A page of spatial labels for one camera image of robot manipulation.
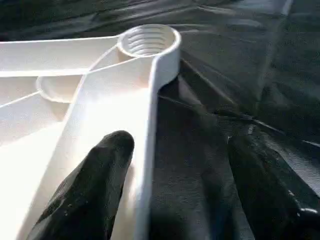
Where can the black work mat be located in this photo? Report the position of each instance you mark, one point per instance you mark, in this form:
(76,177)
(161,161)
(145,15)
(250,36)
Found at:
(240,60)

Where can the white plastic table top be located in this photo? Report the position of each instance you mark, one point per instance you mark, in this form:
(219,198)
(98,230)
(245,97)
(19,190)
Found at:
(75,100)

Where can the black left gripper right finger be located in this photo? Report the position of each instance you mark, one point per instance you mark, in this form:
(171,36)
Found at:
(275,195)

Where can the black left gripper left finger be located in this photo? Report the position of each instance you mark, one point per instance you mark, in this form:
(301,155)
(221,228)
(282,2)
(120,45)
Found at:
(85,195)

